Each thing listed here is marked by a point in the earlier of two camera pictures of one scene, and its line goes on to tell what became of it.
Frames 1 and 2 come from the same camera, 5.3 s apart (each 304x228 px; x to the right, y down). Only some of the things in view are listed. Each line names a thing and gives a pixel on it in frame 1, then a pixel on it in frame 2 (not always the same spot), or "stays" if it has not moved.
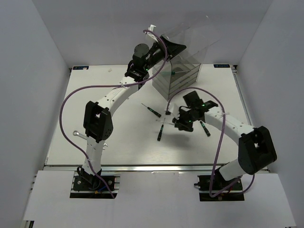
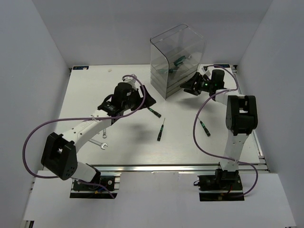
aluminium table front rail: x=134 y=167 stays
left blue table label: x=80 y=67 stays
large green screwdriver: x=173 y=72 → x=179 y=61
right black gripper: x=180 y=125 → x=190 y=86
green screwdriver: x=162 y=125 → x=166 y=70
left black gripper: x=173 y=49 → x=148 y=100
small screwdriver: x=207 y=132 stays
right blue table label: x=221 y=65 stays
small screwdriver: x=160 y=131 stays
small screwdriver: x=153 y=111 stays
